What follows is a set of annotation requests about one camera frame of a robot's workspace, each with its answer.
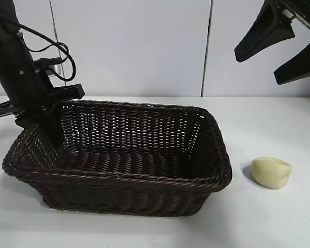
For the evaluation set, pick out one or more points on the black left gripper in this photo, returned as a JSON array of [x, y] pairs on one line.
[[18, 77]]

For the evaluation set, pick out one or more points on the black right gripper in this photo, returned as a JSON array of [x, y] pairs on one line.
[[308, 10]]

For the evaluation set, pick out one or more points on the dark brown wicker basket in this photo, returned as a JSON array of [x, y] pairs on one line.
[[124, 168]]

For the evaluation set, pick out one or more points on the pale yellow egg yolk pastry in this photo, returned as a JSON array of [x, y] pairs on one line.
[[270, 173]]

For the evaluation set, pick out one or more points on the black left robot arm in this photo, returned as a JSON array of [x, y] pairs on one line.
[[2, 10]]

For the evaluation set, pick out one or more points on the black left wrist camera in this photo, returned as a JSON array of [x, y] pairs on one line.
[[47, 67]]

